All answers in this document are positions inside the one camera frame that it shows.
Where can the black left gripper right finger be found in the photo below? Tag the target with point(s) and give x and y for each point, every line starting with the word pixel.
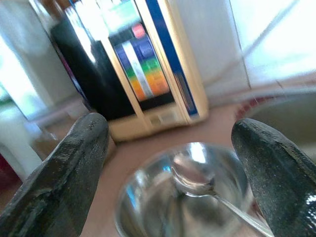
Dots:
pixel 279 177

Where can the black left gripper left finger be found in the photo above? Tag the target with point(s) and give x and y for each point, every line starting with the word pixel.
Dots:
pixel 61 172

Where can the steel spoon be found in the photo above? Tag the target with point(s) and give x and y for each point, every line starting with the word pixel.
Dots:
pixel 192 172

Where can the shiny steel bowl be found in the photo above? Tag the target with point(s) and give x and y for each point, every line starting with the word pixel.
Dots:
pixel 153 202

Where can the clear jar brown contents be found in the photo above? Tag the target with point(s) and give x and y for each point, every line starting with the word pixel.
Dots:
pixel 42 138

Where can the white filter canister green band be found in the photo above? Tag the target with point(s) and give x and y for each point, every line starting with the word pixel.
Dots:
pixel 14 148

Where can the dark red container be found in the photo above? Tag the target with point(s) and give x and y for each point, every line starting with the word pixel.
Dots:
pixel 7 170

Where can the steel sink basin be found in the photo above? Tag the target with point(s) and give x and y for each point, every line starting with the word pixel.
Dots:
pixel 284 118

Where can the beige water ionizer machine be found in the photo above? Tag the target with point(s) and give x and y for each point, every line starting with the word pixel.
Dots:
pixel 148 74

